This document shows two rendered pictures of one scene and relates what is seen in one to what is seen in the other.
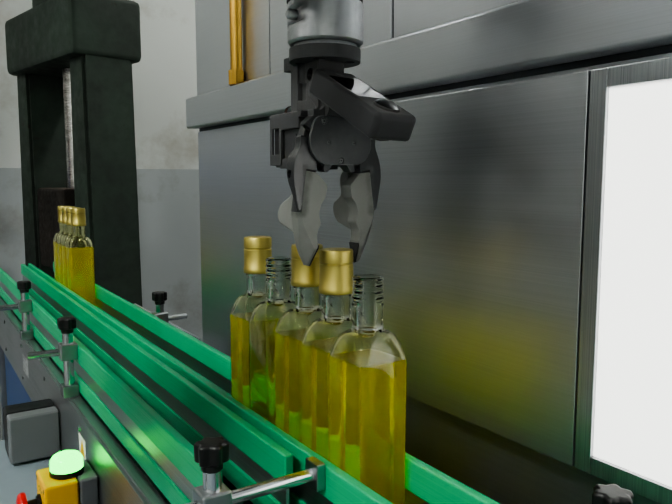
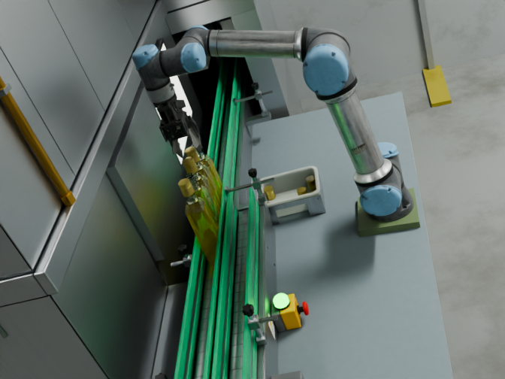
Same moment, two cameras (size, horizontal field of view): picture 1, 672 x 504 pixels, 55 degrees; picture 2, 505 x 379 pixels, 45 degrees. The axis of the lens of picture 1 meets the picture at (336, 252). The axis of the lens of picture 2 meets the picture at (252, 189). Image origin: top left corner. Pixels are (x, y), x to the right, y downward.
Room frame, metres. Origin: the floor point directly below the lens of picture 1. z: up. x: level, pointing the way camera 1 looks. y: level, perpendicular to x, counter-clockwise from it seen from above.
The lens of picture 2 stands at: (1.70, 1.30, 2.03)
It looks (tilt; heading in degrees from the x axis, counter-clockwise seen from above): 33 degrees down; 226
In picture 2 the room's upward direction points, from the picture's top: 21 degrees counter-clockwise
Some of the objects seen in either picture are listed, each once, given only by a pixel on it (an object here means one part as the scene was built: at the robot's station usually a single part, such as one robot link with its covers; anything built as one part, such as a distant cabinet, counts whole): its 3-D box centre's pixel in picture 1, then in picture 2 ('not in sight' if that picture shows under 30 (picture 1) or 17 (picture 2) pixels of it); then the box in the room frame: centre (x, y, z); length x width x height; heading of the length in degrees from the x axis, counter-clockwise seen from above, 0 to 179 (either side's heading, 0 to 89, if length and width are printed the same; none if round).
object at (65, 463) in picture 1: (66, 462); (280, 300); (0.87, 0.38, 0.84); 0.04 x 0.04 x 0.03
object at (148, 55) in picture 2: not in sight; (151, 67); (0.66, 0.01, 1.46); 0.09 x 0.08 x 0.11; 115
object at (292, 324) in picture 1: (307, 402); (207, 204); (0.69, 0.03, 0.99); 0.06 x 0.06 x 0.21; 34
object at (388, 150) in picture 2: not in sight; (380, 165); (0.35, 0.46, 0.94); 0.13 x 0.12 x 0.14; 25
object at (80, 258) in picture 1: (80, 264); not in sight; (1.62, 0.64, 1.02); 0.06 x 0.06 x 0.28; 33
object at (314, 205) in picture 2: not in sight; (283, 198); (0.41, 0.08, 0.79); 0.27 x 0.17 x 0.08; 123
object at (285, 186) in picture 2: not in sight; (290, 195); (0.39, 0.11, 0.80); 0.22 x 0.17 x 0.09; 123
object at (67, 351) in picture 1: (53, 360); (264, 323); (1.02, 0.45, 0.94); 0.07 x 0.04 x 0.13; 123
